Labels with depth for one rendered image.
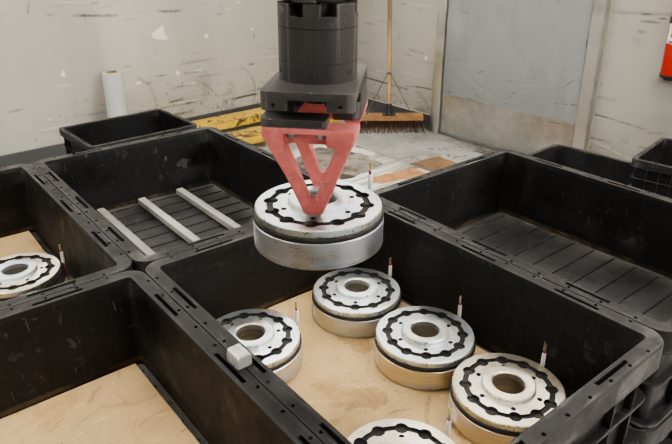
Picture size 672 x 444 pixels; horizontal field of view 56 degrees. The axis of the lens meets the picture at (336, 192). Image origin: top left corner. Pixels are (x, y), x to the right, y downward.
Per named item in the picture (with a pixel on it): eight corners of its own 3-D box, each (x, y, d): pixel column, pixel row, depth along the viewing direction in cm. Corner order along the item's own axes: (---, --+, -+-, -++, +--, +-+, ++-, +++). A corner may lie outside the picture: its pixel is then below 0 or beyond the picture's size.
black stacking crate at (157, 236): (357, 274, 86) (358, 198, 82) (152, 360, 69) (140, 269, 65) (215, 188, 115) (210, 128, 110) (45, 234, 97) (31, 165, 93)
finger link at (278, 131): (262, 223, 46) (257, 97, 42) (282, 187, 52) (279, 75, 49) (355, 229, 45) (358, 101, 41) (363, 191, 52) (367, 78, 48)
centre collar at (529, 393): (547, 390, 57) (548, 384, 57) (514, 414, 54) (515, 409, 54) (502, 363, 60) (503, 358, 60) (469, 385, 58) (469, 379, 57)
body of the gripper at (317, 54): (259, 117, 42) (254, 4, 39) (288, 83, 52) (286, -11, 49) (355, 122, 42) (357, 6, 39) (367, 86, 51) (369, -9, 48)
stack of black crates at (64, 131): (171, 211, 266) (160, 108, 249) (208, 235, 245) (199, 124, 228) (77, 240, 242) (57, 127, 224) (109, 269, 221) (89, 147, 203)
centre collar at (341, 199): (362, 206, 50) (362, 199, 49) (311, 223, 47) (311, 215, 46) (324, 187, 53) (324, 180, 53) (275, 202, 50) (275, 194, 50)
